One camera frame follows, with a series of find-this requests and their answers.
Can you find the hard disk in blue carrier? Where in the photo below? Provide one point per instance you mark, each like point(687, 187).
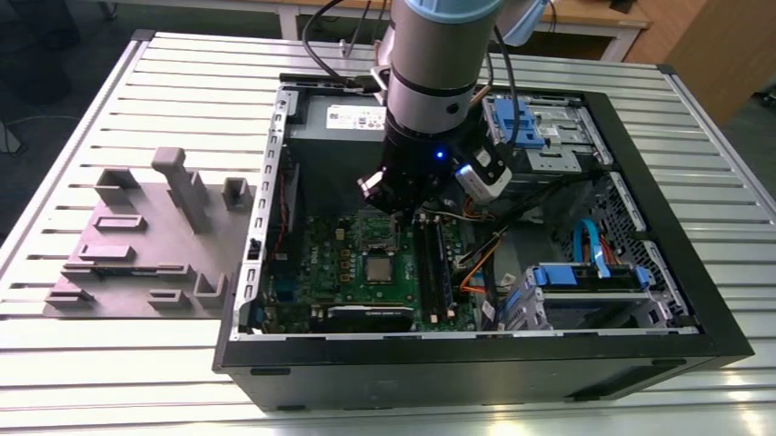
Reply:
point(554, 276)

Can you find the green motherboard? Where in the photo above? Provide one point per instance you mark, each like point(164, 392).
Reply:
point(327, 277)

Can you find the grey power supply unit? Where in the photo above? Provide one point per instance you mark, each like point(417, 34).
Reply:
point(327, 172)

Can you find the wooden cabinet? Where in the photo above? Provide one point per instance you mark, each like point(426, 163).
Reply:
point(715, 54)

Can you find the grey metal drive cage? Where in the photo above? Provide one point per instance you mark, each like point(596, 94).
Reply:
point(552, 161)

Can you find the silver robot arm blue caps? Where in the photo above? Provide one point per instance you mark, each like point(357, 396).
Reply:
point(430, 68)

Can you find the blue VGA port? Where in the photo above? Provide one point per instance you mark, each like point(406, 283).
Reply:
point(285, 290)

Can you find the black PC case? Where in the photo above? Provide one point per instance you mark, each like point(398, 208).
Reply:
point(485, 363)

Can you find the thin metal locking lever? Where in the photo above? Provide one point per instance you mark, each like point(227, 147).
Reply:
point(398, 231)

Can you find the wooden desk white frame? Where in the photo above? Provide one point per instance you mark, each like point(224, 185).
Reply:
point(606, 20)

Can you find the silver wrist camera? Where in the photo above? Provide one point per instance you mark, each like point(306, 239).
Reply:
point(369, 184)

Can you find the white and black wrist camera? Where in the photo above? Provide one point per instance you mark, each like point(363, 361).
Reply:
point(485, 181)

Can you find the grey parts rack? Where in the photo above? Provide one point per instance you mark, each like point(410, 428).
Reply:
point(170, 259)

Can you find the CPU socket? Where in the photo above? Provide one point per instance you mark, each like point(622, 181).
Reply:
point(363, 272)

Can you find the blue plastic drive latch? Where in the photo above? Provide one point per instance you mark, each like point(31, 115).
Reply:
point(504, 122)

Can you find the grey metal disk bay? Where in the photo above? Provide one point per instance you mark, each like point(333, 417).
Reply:
point(597, 297)

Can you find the silver square CPU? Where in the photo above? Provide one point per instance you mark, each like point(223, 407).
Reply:
point(379, 269)

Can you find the black RAM slot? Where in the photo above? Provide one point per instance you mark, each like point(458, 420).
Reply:
point(426, 272)
point(438, 272)

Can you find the black graphics card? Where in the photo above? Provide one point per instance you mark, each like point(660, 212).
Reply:
point(363, 320)

